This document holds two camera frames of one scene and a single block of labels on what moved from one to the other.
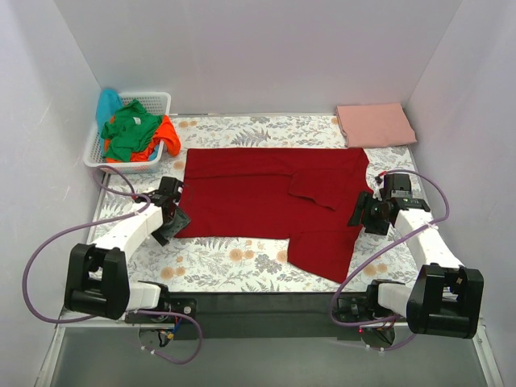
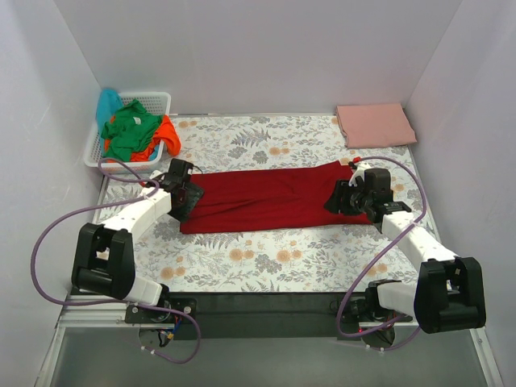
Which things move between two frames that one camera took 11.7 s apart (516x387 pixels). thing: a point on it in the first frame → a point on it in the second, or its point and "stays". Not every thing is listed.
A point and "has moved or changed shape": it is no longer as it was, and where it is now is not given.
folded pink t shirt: [374, 125] stays
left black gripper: [173, 222] → [184, 199]
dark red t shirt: [305, 195] has moved or changed shape
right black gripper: [364, 210] → [344, 200]
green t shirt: [131, 130] stays
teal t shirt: [110, 102] stays
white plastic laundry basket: [160, 102] stays
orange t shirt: [165, 134] stays
